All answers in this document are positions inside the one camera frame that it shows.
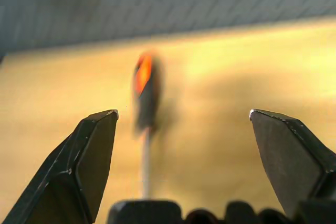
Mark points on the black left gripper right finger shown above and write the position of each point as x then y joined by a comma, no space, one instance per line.
294,161

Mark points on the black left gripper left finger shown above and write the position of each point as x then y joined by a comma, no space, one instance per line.
60,176

